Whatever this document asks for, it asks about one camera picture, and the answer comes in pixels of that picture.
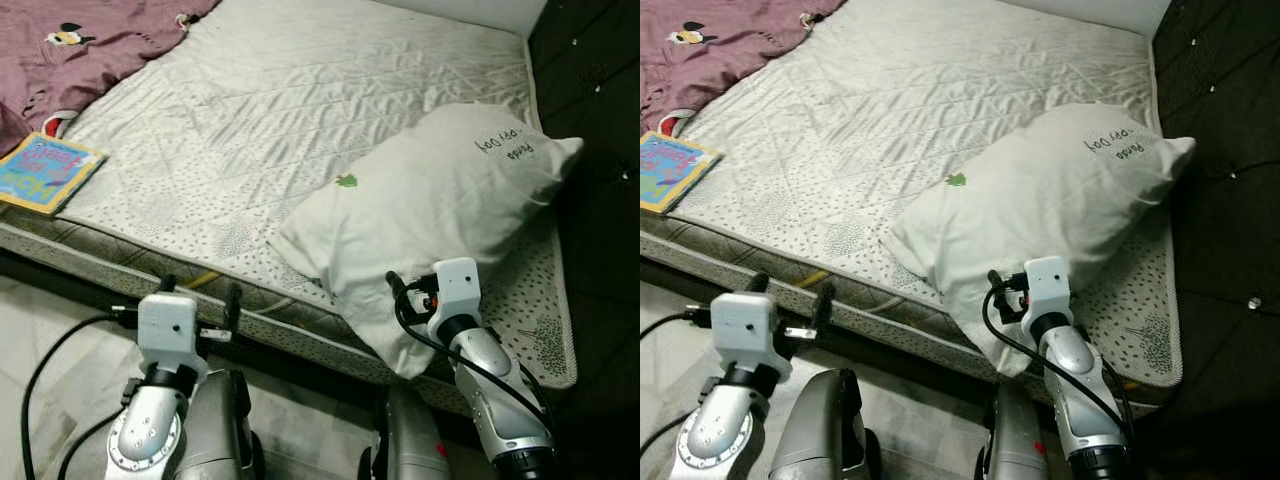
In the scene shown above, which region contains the grey right robot leg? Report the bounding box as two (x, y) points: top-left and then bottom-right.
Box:
(360, 385), (451, 480)
(975, 385), (1051, 480)

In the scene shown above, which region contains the pink cartoon mouse blanket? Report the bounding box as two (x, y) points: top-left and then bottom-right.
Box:
(640, 0), (846, 136)
(0, 0), (221, 156)

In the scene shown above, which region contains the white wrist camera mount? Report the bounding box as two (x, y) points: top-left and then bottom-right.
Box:
(712, 292), (791, 381)
(430, 257), (483, 326)
(137, 292), (206, 376)
(1022, 256), (1073, 321)

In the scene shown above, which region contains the white quilted mattress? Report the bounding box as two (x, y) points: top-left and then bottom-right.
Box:
(0, 0), (579, 389)
(640, 0), (1183, 389)

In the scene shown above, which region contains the dark bed base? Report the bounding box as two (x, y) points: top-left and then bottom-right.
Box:
(0, 245), (481, 421)
(640, 255), (1001, 401)

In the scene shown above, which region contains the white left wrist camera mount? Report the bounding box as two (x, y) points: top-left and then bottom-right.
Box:
(712, 292), (791, 381)
(137, 292), (206, 376)

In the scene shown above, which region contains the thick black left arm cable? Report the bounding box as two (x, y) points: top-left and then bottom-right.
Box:
(20, 310), (141, 480)
(640, 310), (716, 346)

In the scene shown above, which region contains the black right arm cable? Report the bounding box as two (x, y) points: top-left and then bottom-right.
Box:
(982, 290), (1131, 431)
(393, 295), (551, 421)

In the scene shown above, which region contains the white printed pillow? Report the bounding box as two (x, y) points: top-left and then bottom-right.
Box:
(268, 103), (586, 379)
(882, 103), (1196, 379)

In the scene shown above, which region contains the colourful children's board book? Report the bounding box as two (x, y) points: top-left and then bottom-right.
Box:
(0, 132), (109, 216)
(640, 130), (723, 214)

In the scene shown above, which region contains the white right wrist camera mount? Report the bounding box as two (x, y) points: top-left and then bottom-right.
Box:
(430, 257), (483, 326)
(1022, 256), (1073, 321)

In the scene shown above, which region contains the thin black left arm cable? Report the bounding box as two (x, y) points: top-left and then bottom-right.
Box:
(55, 410), (131, 480)
(640, 415), (701, 463)

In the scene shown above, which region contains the black tufted headboard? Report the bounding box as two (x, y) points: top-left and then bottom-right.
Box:
(1150, 0), (1280, 441)
(527, 0), (641, 441)

